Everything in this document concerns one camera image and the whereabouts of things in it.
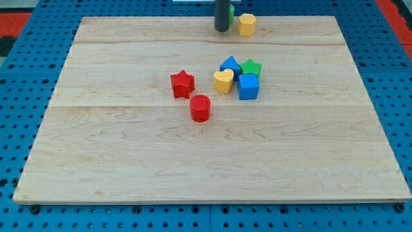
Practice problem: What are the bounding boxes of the red cylinder block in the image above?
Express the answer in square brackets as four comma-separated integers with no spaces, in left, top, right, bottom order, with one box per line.
[189,94,211,122]

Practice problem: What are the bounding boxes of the yellow heart block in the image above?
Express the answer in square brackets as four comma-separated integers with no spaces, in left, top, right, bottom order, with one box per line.
[214,69,234,94]

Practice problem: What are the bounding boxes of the red star block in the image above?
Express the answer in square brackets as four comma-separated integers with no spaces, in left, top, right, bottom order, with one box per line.
[170,70,195,99]

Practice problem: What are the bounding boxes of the green star block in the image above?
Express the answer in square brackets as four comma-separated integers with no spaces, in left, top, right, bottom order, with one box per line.
[239,59,262,77]

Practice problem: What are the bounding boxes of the yellow hexagon block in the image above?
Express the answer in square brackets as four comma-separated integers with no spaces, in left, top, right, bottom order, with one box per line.
[238,14,257,37]

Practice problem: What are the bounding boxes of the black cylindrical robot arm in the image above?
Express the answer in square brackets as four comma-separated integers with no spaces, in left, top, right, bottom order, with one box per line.
[214,0,230,32]

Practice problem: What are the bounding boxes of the wooden board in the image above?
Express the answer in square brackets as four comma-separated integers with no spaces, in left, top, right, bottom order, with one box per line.
[13,16,411,205]

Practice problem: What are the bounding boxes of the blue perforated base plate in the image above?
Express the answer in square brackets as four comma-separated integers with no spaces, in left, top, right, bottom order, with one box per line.
[1,0,411,231]

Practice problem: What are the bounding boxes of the blue triangle block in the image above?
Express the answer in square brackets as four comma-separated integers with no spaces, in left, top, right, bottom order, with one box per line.
[220,56,241,82]

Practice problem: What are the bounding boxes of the green block behind arm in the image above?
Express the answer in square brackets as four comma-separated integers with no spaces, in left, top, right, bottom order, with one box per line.
[229,5,235,26]

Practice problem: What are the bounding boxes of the blue cube block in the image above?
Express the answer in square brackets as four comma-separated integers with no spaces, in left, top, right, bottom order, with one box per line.
[238,73,259,100]

